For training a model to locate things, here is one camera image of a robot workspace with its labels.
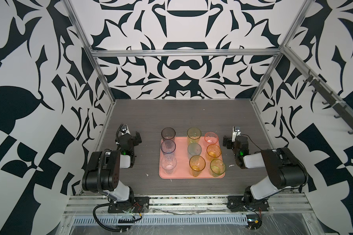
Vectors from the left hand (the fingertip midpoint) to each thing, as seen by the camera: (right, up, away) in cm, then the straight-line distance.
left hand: (128, 131), depth 92 cm
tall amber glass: (+41, -14, -17) cm, 46 cm away
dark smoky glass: (+25, -1, -8) cm, 27 cm away
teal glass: (+41, -10, -5) cm, 42 cm away
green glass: (+53, -20, -7) cm, 57 cm away
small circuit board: (+67, -41, -21) cm, 81 cm away
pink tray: (+32, -17, -1) cm, 36 cm away
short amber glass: (+52, -11, -4) cm, 53 cm away
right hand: (+67, -2, +2) cm, 67 cm away
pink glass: (+52, -4, +4) cm, 53 cm away
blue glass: (+25, -9, -5) cm, 27 cm away
